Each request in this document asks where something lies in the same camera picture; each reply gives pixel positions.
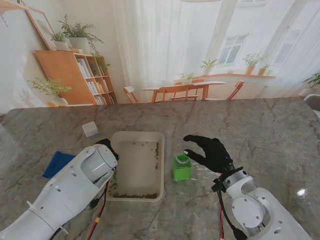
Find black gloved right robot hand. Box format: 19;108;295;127
183;134;235;174

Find red black right arm cable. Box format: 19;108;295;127
217;187;247;240

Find scattered green beans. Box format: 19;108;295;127
109;141;161;200

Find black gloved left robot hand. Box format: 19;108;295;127
96;138;120;161

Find red black left arm cable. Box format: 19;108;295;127
53;169;118;240

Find cream plastic baking tray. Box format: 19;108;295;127
106;131;166;202

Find clear bottle with green base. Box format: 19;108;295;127
171;153;193;182

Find red black arm cable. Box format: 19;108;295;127
217;187;247;240
53;169;118;240

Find printed room backdrop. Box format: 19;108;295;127
0;0;320;108

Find blue plastic scraper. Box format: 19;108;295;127
41;150;77;179

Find white square bottle cap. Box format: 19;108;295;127
81;121;99;138

